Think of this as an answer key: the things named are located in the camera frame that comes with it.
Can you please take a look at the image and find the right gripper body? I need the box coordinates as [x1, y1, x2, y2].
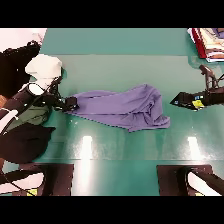
[179, 91, 206, 111]

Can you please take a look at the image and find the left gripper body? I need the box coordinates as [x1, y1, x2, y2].
[63, 96, 80, 113]

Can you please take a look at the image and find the purple shirt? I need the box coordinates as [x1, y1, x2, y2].
[66, 83, 172, 133]

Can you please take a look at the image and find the white garment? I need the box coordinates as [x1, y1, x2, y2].
[24, 53, 64, 92]

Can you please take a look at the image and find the red garment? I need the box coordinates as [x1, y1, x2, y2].
[190, 27, 210, 60]

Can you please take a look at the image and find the heap of clothes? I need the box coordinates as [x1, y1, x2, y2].
[199, 27, 224, 63]

